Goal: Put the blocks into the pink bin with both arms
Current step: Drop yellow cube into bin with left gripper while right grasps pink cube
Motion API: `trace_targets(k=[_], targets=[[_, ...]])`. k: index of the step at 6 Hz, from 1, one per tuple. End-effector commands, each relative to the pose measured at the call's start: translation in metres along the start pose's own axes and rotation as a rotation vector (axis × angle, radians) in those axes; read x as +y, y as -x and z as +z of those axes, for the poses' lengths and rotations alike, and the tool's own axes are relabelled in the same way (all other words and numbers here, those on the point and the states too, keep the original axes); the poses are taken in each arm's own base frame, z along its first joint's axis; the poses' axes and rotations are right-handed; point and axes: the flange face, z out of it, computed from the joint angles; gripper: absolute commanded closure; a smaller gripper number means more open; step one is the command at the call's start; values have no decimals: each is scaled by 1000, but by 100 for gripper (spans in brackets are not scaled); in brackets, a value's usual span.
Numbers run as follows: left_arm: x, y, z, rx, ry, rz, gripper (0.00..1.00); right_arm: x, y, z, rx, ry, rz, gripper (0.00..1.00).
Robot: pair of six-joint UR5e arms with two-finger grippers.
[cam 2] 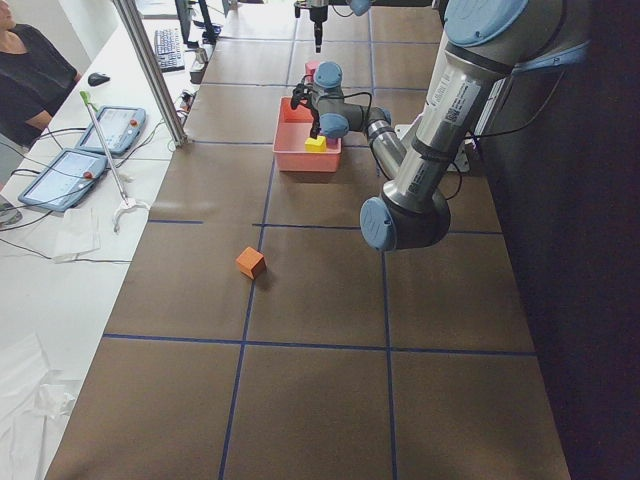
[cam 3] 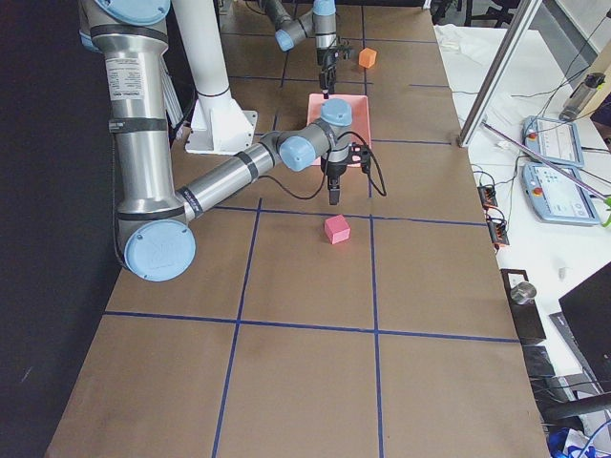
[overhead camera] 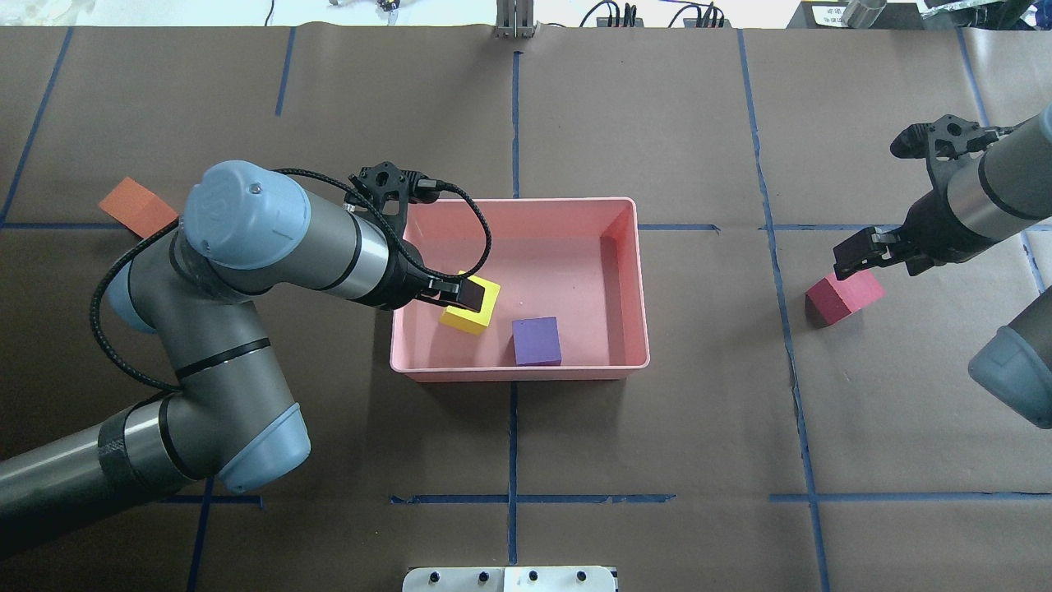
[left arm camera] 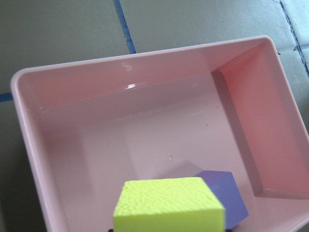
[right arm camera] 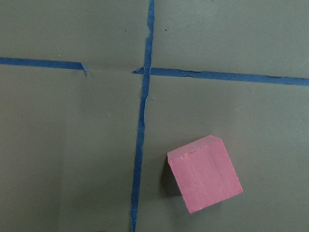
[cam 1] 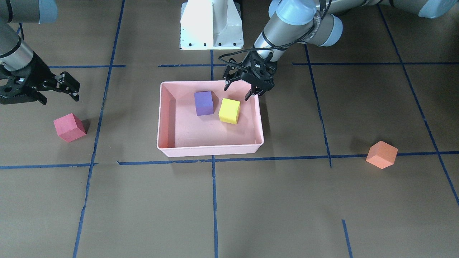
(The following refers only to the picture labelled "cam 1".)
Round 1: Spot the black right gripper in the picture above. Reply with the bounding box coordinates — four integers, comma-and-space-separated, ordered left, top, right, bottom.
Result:
0, 54, 80, 105

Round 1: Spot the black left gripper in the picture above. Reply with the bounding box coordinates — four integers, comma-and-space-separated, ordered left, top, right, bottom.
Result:
223, 51, 277, 101

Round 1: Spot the yellow foam block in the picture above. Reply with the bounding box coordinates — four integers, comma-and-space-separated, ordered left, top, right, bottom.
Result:
218, 98, 241, 124

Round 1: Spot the purple foam block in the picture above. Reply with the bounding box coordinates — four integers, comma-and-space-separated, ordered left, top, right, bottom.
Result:
194, 91, 214, 116

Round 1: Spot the pink foam block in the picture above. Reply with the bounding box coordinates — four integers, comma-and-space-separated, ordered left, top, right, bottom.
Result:
53, 113, 87, 143

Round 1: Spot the orange foam block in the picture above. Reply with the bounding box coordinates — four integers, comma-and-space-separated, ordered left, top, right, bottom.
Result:
366, 141, 398, 169

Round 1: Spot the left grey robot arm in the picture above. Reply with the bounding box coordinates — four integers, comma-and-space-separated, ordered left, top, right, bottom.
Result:
223, 0, 456, 100

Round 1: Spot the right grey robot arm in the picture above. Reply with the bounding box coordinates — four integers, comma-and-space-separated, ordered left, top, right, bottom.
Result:
0, 0, 80, 105

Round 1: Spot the pink plastic bin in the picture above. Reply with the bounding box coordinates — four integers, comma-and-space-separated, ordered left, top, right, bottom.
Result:
156, 80, 264, 157

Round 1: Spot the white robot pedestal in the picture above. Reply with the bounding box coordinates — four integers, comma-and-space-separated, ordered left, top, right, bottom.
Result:
179, 0, 244, 51

